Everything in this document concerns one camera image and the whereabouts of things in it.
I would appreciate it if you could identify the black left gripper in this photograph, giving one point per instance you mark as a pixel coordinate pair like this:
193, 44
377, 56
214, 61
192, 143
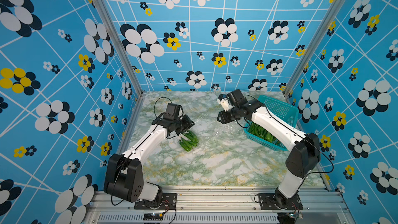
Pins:
188, 124

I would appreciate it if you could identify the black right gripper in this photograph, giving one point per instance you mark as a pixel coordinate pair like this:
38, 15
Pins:
223, 119

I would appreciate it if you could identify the green peppers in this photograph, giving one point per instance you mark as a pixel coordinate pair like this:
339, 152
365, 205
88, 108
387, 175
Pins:
261, 133
188, 140

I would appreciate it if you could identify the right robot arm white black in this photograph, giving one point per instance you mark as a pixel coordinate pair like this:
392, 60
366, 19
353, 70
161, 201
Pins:
303, 156

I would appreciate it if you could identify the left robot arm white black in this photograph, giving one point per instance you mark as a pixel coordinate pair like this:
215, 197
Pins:
124, 176

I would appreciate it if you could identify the green peppers inside basket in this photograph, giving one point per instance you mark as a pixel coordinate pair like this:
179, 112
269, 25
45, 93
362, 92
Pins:
261, 133

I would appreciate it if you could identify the teal plastic basket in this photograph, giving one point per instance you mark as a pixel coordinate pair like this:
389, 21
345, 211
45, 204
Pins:
284, 111

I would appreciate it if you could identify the green circuit board left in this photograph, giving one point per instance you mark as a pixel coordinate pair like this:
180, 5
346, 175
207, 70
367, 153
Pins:
153, 217

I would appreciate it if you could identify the circuit board right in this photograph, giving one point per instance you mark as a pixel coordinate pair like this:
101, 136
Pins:
289, 218

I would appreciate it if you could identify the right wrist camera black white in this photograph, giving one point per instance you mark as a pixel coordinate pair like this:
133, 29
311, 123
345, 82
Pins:
231, 100

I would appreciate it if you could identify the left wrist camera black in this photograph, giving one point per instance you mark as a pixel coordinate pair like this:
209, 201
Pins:
172, 112

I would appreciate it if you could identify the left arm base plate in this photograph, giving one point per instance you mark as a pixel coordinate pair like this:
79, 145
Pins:
167, 201

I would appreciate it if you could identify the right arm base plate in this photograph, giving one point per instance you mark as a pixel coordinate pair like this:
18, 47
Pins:
278, 202

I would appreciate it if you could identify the aluminium corner post left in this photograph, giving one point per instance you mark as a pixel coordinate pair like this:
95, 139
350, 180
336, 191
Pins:
111, 29

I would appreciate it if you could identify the aluminium corner post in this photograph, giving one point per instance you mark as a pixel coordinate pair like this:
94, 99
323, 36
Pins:
111, 29
315, 41

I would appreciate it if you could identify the aluminium corner post right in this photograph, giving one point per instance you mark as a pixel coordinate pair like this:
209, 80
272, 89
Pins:
315, 41

